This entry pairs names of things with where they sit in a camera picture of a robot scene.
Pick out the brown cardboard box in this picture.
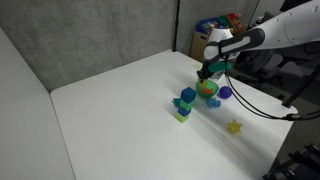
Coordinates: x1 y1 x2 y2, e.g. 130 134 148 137
189 30 212 63

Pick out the yellow star toy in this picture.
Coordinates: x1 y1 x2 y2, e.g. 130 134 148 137
227 119 243 135

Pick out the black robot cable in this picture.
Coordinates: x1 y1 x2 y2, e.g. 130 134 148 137
223 55 320 122

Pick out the green plastic bowl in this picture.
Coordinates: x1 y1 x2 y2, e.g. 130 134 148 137
195 79 220 100

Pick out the light blue toy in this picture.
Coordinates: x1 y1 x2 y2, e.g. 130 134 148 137
205 97 222 109

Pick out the teal toy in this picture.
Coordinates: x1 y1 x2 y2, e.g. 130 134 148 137
172 97 183 108

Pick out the black tripod pole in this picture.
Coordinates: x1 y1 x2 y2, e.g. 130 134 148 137
281 64 320 108

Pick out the lime green block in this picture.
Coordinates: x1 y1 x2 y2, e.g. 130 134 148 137
175 112 190 123

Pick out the colourful toy pile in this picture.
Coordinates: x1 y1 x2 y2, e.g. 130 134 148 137
195 12 244 35

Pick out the thin black tripod stand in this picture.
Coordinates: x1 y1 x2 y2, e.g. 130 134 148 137
171 0 181 53

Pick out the purple bumpy ball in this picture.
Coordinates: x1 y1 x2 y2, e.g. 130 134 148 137
218 85 233 100

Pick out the blue block under green block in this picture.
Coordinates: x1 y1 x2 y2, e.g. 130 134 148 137
177 107 193 117

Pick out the black equipment frame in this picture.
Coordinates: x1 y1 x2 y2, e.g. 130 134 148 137
263 143 320 180

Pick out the blue block topping stack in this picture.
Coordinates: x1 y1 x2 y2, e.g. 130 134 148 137
180 86 198 104

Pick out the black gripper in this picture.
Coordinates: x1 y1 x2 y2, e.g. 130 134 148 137
196 59 218 84

